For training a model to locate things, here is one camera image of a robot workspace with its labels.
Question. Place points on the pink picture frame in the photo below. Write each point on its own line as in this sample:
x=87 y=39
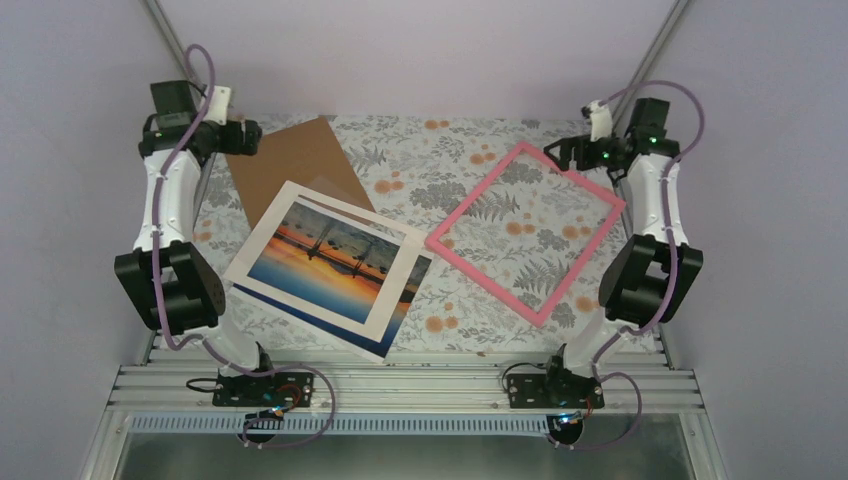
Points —
x=526 y=231

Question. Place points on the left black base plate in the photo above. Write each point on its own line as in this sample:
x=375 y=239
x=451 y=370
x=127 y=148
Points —
x=283 y=390

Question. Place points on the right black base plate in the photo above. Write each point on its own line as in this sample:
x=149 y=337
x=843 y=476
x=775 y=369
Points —
x=538 y=391

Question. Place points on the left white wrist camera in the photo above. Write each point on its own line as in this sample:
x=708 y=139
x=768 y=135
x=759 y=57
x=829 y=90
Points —
x=218 y=100

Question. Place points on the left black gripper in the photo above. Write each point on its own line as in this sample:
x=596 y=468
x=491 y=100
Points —
x=234 y=145

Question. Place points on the sunset photo print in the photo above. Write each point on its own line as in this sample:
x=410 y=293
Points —
x=357 y=311

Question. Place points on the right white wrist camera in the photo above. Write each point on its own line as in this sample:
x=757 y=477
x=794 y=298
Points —
x=600 y=119

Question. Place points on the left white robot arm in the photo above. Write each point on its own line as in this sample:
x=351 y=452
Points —
x=173 y=288

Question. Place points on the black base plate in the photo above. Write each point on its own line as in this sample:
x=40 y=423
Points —
x=538 y=391
x=283 y=390

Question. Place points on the aluminium rail base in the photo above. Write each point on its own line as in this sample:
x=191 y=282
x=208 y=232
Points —
x=441 y=374

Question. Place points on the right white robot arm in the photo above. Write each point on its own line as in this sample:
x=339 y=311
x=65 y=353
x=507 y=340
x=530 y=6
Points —
x=648 y=279

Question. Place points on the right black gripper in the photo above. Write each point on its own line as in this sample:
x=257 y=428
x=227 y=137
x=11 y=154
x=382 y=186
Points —
x=567 y=144

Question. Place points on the blue slotted cable duct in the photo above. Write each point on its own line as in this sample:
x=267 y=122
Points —
x=344 y=424

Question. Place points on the brown backing board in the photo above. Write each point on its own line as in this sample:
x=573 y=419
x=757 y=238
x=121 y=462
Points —
x=299 y=154

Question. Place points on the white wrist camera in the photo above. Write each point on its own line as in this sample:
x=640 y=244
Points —
x=218 y=100
x=600 y=119

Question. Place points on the white photo mat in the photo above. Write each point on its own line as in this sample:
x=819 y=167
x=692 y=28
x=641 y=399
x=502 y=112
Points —
x=294 y=226

